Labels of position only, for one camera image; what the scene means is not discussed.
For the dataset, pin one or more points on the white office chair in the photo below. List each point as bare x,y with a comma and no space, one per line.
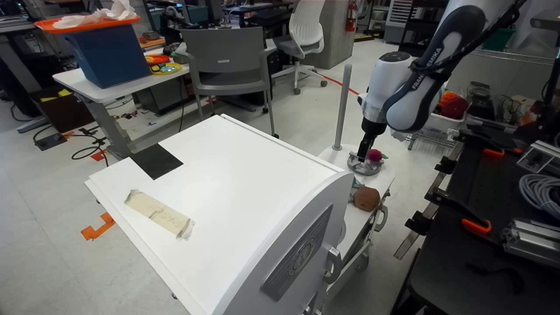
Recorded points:
306,26

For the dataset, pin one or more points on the black appliance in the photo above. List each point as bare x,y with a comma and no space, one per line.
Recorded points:
480,98

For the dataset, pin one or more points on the white tub with plush toys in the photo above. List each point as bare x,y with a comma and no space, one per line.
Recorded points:
450,107

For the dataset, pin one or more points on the black power strip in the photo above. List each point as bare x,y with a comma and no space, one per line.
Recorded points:
50,141

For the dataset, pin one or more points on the grey chair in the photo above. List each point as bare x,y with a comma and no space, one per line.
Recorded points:
227,57

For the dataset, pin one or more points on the blue bin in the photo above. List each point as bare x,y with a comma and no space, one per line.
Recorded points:
109,54

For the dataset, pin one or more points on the orange disc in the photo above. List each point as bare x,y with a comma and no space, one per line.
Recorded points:
157,59

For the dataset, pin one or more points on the strip of masking tape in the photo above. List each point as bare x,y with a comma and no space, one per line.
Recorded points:
159,213

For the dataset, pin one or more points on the red fire extinguisher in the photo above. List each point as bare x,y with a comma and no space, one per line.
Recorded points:
351,15

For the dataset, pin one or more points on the aluminium extrusion bar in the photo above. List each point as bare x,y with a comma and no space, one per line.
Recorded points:
540,157
531,240

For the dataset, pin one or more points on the brown plush toy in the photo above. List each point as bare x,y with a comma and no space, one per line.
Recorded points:
366,199

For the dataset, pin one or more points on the orange tray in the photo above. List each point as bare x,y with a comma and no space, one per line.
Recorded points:
48,25

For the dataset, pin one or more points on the white toy kitchen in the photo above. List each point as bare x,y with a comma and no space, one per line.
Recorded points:
245,197

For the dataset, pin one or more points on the yellow disc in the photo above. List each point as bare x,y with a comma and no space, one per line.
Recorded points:
166,69

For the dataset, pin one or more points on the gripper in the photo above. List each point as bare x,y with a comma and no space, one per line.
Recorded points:
374,127

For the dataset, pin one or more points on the heap of white paper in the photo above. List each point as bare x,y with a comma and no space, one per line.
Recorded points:
107,13

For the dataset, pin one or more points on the white height-adjustable table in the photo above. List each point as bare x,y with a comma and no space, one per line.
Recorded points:
105,92

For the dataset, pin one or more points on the black square patch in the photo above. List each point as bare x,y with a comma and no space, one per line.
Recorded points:
156,161

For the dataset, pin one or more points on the grey toy kitchen pole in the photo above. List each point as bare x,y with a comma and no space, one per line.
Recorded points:
342,109

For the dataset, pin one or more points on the strawberry plush toy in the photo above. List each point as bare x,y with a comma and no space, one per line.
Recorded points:
374,155

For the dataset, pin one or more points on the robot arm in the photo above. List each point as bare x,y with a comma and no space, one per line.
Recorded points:
437,65

